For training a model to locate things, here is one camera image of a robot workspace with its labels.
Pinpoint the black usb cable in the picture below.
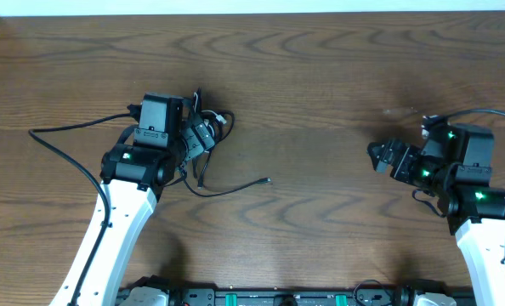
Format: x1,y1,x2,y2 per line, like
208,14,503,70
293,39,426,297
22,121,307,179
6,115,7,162
167,87,272,198

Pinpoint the white usb cable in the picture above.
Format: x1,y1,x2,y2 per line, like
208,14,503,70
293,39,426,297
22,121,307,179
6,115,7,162
192,92,228,127

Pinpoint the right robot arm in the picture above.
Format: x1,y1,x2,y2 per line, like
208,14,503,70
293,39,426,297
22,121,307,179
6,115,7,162
367,122,505,305

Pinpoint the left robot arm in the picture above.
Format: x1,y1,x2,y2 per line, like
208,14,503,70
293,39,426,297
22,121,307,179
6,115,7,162
52,92,215,305

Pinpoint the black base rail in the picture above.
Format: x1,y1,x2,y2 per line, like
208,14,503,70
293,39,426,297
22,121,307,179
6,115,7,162
116,275,474,306

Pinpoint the clear tape piece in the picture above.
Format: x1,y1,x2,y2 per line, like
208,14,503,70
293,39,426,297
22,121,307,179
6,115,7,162
383,107,417,116

